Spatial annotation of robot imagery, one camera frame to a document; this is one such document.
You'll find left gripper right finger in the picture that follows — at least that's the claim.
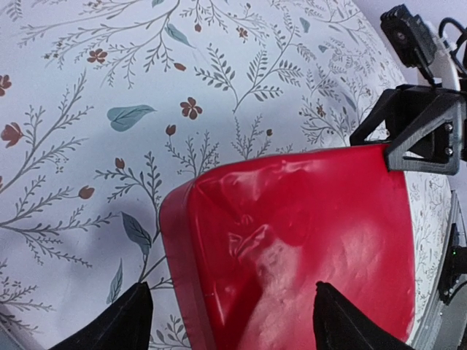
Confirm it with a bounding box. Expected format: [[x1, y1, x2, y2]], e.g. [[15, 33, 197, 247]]
[[313, 281, 411, 350]]

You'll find red chocolate box base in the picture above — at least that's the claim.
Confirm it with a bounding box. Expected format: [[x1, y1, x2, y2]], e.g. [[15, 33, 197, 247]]
[[159, 181, 216, 349]]

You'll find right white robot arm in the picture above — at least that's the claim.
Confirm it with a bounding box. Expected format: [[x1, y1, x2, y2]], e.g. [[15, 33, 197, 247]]
[[350, 7, 466, 175]]

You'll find front aluminium rail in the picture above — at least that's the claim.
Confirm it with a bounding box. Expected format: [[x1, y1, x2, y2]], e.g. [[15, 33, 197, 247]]
[[411, 191, 466, 349]]

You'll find red box lid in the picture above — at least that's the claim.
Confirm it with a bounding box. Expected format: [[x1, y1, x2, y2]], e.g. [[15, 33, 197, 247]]
[[187, 145, 415, 349]]

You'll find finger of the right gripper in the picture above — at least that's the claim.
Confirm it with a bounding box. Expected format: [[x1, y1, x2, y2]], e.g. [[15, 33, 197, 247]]
[[350, 84, 452, 146], [385, 95, 466, 176]]

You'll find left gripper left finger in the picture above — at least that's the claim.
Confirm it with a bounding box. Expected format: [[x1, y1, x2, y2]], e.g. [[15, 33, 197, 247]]
[[53, 282, 153, 350]]

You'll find floral tablecloth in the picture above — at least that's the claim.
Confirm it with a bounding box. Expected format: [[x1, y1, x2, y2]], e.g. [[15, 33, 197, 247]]
[[1, 1, 452, 349]]

